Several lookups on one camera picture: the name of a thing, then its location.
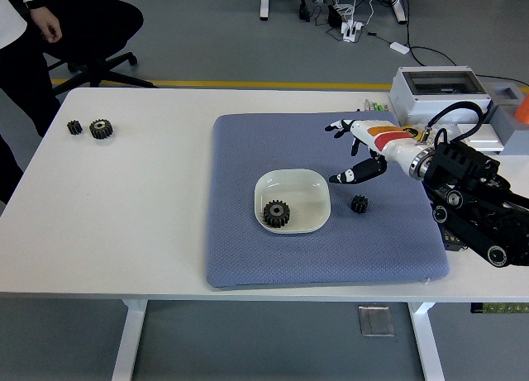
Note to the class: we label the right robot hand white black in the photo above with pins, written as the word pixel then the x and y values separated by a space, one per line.
pixel 384 139

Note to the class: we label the person's left hand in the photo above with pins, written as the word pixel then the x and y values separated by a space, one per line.
pixel 47 23

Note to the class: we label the small black gear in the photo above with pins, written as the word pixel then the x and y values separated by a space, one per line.
pixel 359 204
pixel 74 127

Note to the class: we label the large black gear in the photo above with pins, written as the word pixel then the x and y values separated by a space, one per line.
pixel 276 213
pixel 101 129

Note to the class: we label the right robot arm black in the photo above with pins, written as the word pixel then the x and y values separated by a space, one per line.
pixel 463 162

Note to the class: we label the black box on floor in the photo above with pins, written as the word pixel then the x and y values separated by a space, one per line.
pixel 335 15

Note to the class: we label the black wristwatch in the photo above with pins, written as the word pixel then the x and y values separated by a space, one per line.
pixel 33 3

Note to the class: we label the green marker pen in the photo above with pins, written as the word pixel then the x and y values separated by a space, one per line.
pixel 377 106

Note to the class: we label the white marker pen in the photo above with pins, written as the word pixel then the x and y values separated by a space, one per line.
pixel 366 105

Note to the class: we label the black office chair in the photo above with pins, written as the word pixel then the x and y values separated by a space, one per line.
pixel 95 25

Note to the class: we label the clear bag of components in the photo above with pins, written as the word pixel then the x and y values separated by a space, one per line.
pixel 448 131

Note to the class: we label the person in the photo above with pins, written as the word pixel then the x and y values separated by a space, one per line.
pixel 20 87

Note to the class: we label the white power adapter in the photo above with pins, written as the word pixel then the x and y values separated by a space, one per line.
pixel 399 47

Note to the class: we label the white square dish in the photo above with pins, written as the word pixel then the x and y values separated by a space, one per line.
pixel 306 199

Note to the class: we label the white power strip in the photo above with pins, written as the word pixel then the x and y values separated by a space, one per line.
pixel 351 30

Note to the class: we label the grey block with recess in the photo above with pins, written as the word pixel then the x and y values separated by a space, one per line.
pixel 512 139

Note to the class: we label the white background desk leg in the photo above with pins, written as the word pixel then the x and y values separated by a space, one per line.
pixel 264 1
pixel 398 7

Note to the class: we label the orange cone-shaped piece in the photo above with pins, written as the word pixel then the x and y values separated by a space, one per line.
pixel 522 110

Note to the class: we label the blue-grey quilted mat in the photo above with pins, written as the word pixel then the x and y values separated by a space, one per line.
pixel 289 265

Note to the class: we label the metal floor plate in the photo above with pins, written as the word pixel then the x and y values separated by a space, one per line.
pixel 376 321

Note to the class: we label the green terminal strip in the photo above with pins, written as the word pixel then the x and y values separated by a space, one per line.
pixel 502 308

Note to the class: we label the white table leg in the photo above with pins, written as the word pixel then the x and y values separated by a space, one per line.
pixel 427 344
pixel 130 339

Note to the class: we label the grey electrical enclosure box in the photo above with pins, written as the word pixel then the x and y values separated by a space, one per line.
pixel 438 100

